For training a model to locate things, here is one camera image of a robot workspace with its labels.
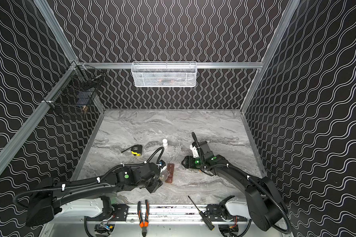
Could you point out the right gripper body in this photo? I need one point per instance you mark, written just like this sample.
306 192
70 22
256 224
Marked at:
201 149

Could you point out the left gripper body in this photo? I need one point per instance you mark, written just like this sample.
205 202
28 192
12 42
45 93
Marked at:
155 183

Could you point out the brown pill organizer box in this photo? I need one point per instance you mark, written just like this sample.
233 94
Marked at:
170 170

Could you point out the white pill bottle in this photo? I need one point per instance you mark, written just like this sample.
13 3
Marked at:
165 143

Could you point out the small amber glass vial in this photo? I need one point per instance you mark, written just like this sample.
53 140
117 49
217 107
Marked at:
164 175

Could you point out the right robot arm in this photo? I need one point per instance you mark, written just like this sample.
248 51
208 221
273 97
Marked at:
264 203

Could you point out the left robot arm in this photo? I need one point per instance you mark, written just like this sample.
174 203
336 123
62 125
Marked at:
45 202

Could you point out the yellow black tape measure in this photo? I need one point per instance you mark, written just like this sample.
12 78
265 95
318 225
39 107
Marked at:
136 150

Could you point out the black screwdriver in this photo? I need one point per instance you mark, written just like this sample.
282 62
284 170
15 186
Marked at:
205 219

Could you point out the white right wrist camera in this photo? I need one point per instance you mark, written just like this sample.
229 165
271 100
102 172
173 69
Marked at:
194 151

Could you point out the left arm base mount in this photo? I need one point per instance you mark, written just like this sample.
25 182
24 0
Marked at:
118 212

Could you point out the orange handled pliers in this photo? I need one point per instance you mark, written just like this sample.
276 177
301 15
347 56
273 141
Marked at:
143 221

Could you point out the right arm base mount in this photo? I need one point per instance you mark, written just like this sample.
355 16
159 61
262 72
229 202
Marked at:
218 213

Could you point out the white wire mesh basket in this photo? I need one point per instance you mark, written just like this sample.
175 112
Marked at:
164 74

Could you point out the black wire basket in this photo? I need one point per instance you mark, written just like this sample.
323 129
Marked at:
75 99

